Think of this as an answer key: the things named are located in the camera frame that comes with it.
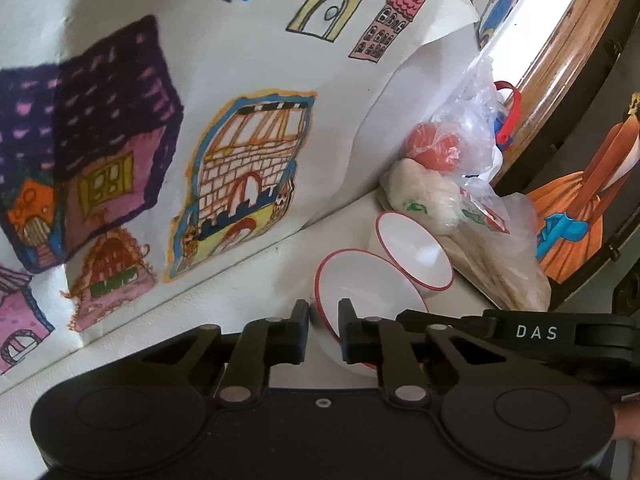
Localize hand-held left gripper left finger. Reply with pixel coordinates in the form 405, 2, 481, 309
136, 299, 312, 407

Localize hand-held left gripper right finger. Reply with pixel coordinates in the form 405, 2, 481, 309
338, 299, 502, 407

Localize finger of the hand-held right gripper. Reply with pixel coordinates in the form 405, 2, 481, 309
396, 309, 498, 341

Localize white bowl with red rim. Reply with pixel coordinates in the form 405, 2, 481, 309
367, 211, 455, 293
314, 249, 430, 372

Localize bagged flatbread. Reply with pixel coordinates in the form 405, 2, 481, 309
442, 195, 552, 311

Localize printed white tablecloth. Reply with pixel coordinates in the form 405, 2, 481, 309
0, 195, 386, 396

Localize white bagged buns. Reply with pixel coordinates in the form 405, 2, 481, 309
382, 158, 461, 234

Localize red bagged food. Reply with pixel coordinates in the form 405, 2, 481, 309
406, 122, 464, 171

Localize clear plastic bag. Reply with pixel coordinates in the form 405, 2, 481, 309
440, 45, 538, 241

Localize houses drawing sheet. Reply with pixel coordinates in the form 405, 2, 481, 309
0, 0, 481, 391

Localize orange dress wall poster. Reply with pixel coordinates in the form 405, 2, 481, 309
525, 92, 640, 283

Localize wooden frame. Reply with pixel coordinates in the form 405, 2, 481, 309
487, 0, 633, 183

